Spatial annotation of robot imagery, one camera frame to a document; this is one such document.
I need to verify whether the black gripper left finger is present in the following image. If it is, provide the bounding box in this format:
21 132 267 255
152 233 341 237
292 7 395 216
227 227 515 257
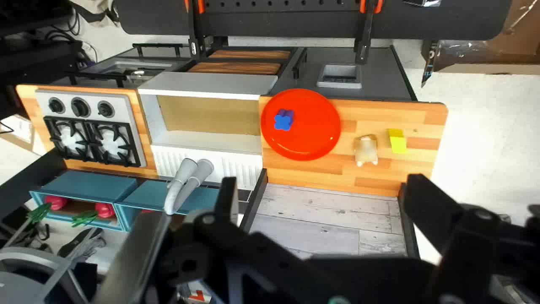
161 176 318 304

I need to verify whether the blue toy block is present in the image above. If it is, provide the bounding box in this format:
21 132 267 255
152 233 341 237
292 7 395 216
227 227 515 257
274 108 296 134

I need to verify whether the red toy radish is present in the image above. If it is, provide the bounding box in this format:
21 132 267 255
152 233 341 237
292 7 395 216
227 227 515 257
24 194 71 227
71 201 117 228

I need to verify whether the black upright post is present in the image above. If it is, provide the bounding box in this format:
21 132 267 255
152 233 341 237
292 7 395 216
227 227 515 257
395 183 422 260
240 167 270 233

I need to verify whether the gray toy faucet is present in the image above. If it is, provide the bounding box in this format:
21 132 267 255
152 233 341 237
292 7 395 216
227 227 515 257
162 157 216 216

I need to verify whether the black clamp orange handle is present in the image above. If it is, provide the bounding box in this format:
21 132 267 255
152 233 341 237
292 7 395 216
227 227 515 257
184 0 208 59
353 0 385 64

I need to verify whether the teal storage bin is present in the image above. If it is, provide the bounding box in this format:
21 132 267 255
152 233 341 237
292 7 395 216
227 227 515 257
29 169 141 233
120 179 223 233

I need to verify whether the black rounded panel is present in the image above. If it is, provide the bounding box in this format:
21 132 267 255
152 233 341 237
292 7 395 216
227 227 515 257
115 0 513 42

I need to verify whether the orange plate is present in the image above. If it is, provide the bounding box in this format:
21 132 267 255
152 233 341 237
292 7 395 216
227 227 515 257
259 86 345 162

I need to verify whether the brown cardboard box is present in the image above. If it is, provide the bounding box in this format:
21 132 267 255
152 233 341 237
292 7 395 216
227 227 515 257
427 0 540 75

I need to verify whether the small toy dog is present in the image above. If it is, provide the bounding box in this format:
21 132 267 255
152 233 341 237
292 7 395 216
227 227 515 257
353 134 380 169

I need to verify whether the gray toy stove top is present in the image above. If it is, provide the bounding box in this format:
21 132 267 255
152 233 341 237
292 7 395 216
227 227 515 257
34 90 147 169

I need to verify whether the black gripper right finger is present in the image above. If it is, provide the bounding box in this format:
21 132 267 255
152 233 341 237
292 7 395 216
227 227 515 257
402 172 540 304

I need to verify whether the yellow toy block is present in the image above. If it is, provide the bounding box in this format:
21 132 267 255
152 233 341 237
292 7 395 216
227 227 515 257
387 129 409 157

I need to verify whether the gray wood pattern backdrop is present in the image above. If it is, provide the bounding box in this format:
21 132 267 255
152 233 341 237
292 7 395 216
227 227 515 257
250 183 409 260

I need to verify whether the wooden toy kitchen counter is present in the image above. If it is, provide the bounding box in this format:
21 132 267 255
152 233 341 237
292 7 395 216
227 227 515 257
16 83 451 199

